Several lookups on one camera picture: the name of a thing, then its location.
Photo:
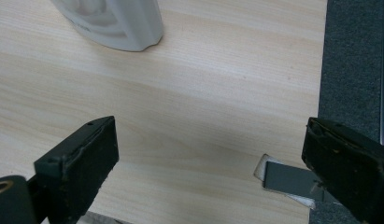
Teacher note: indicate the grey metal bracket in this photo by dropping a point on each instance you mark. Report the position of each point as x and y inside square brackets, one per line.
[289, 180]

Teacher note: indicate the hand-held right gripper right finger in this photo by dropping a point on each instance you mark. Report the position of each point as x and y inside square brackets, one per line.
[348, 161]

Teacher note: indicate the white plastic appliance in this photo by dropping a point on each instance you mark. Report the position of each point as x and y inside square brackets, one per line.
[124, 21]

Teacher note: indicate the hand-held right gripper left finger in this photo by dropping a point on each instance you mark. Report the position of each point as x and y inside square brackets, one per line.
[83, 161]

